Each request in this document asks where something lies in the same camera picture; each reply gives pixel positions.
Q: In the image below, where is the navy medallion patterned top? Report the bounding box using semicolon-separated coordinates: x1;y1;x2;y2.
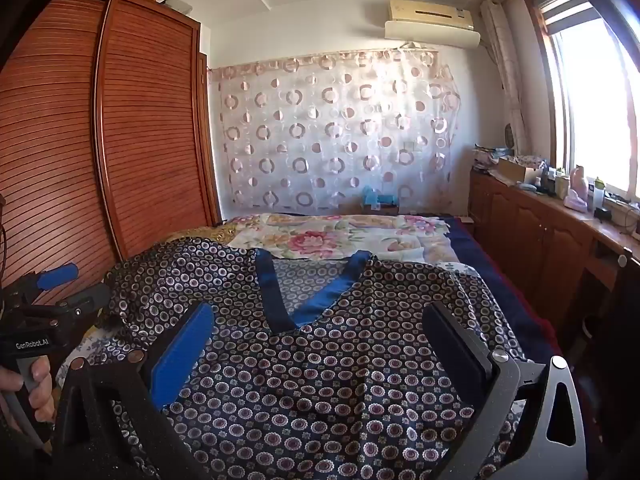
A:
102;239;531;480

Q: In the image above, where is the cream wall air conditioner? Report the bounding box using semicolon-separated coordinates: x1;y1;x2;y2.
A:
384;0;482;51

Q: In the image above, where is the wooden framed window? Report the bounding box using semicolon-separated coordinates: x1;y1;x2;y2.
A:
522;0;640;206

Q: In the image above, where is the cardboard box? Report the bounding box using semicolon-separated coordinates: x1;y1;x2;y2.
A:
497;156;543;183

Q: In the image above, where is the sheer circle patterned curtain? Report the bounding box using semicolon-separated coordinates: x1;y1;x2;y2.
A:
207;49;461;213

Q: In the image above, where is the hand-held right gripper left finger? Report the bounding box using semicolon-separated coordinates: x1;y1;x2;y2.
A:
52;302;216;480

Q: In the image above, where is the navy blue blanket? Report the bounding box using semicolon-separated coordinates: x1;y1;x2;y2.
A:
440;217;556;356

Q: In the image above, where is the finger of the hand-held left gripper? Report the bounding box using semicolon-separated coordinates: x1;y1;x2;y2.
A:
10;263;80;294
55;284;111;321

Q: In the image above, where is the white tied window curtain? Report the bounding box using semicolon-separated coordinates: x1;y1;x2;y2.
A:
480;0;531;158

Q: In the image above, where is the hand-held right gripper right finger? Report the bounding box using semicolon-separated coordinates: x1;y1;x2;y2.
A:
422;301;588;480

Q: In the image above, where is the wooden sideboard cabinet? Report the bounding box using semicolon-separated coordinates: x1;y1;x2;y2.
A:
469;167;640;361

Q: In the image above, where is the wooden slatted wardrobe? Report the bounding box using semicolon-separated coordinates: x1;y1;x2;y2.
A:
0;0;223;311

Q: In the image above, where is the gold patterned folded garment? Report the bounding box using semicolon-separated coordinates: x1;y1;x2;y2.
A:
170;225;241;248

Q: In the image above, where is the person's left hand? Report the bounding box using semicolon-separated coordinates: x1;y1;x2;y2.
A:
0;355;54;424

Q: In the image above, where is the teal box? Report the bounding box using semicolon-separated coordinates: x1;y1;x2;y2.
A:
360;186;401;216

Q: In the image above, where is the pink floral quilt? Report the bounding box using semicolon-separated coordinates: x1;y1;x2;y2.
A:
220;212;458;266

